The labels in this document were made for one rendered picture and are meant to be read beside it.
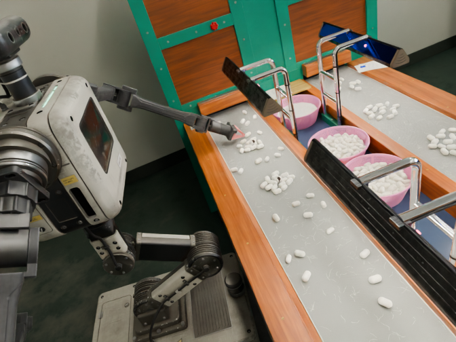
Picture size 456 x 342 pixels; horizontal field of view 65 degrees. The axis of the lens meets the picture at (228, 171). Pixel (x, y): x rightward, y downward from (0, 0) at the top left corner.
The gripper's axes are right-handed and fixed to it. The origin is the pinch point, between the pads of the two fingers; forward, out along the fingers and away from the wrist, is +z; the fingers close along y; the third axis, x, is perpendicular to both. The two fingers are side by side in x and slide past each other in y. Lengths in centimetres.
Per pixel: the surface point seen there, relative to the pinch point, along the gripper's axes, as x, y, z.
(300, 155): -10.8, -35.8, 11.3
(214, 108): 0.0, 31.4, -8.3
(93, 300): 134, 4, -45
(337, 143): -20.8, -33.9, 28.3
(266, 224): 9, -65, -10
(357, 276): -2, -99, 2
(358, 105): -37, -11, 48
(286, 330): 13, -107, -20
